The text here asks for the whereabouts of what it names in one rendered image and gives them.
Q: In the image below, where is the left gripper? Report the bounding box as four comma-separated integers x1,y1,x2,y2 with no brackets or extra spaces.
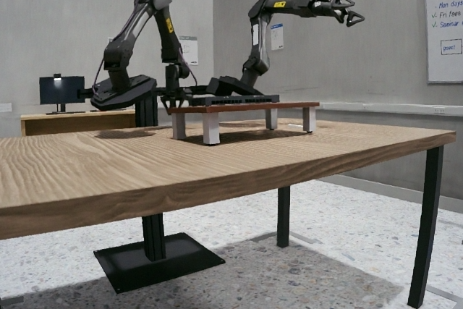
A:
322,0,365,27

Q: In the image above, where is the dark grey network switch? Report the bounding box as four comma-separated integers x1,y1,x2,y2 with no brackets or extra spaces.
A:
188,95,280,106

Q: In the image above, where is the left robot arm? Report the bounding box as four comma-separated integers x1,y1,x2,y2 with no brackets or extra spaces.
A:
225,0,331,88

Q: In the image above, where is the brown wooden stand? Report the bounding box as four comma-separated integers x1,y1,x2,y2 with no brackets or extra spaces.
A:
167,102,319,145

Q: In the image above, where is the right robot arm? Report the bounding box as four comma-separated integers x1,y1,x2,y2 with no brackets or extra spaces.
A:
94,0,190,103

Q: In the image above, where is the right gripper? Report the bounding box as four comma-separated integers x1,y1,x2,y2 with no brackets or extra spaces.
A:
159,77,192,112

